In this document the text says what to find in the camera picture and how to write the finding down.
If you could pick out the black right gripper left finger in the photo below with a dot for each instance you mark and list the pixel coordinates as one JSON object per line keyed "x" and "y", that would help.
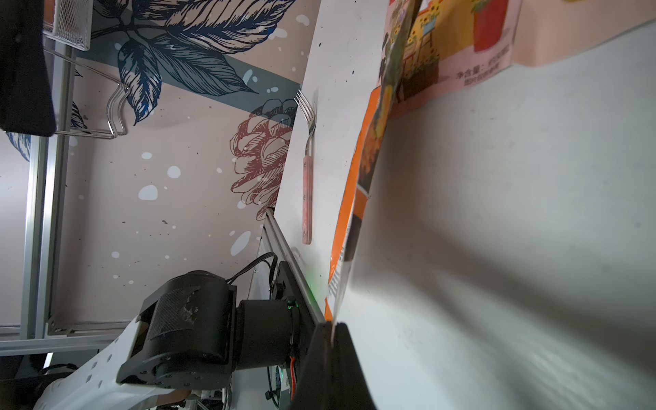
{"x": 314, "y": 390}

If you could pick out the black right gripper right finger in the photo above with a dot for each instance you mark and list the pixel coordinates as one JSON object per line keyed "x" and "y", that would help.
{"x": 349, "y": 386}

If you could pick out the orange bordered seed bag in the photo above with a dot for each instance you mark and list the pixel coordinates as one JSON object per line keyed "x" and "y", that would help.
{"x": 357, "y": 190}

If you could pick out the pink storefront seed bag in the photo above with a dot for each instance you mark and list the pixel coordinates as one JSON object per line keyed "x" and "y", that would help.
{"x": 454, "y": 45}

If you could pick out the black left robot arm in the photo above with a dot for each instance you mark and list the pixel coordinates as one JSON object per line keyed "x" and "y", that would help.
{"x": 156, "y": 133}

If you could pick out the pink handled fork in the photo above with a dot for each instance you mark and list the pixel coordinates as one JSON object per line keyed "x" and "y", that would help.
{"x": 310, "y": 116}

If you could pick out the chrome wire holder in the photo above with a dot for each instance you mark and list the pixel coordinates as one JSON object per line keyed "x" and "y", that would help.
{"x": 89, "y": 102}

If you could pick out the white wire spice rack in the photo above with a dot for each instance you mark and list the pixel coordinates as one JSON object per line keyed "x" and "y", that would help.
{"x": 69, "y": 22}

